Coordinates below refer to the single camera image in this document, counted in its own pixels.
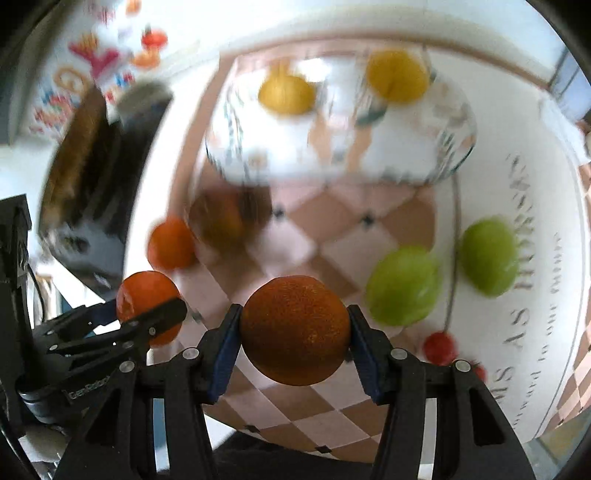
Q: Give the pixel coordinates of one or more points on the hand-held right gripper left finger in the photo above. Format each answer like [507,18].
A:
[225,355]

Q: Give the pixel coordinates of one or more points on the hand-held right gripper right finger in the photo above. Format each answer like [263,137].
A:
[365,357]

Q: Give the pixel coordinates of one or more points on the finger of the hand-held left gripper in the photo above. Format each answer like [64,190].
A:
[154,321]
[99,316]

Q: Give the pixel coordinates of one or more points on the orange tangerine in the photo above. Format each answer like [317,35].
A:
[171,243]
[147,290]

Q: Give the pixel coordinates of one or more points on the red cherry tomato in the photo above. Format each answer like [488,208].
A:
[439,347]

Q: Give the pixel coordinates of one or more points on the dark reddish orange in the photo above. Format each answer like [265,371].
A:
[295,330]

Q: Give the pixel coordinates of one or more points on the green apple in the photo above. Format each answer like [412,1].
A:
[404,286]
[489,258]

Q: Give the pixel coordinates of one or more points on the brown pear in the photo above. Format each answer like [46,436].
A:
[217,221]

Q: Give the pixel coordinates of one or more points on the patterned glass fruit plate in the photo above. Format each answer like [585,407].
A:
[341,147]

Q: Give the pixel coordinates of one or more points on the black gas stove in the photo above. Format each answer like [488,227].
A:
[106,251]

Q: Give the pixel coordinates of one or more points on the checkered counter mat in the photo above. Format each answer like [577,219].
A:
[351,230]

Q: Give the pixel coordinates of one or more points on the black wok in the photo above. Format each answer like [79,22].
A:
[76,157]

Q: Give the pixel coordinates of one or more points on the yellow lemon left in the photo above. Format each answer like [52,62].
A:
[286,94]

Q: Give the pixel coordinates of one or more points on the yellow lemon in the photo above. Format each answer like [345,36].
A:
[397,74]
[286,94]

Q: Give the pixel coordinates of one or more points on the yellow lemon right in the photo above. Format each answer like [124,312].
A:
[397,74]

